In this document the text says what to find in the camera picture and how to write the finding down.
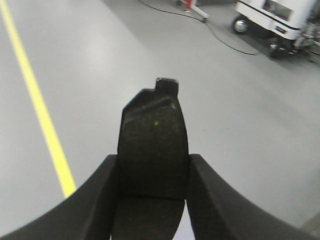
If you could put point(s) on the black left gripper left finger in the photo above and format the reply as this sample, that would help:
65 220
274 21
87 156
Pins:
88 214

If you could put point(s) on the yellow floor tape line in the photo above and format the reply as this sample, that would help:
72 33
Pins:
55 149

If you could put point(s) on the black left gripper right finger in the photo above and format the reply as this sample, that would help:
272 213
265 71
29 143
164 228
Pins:
218 212

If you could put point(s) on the white wheeled machine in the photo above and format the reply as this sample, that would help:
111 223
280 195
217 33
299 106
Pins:
293 25

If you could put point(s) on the brake pad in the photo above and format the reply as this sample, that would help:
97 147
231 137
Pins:
153 162

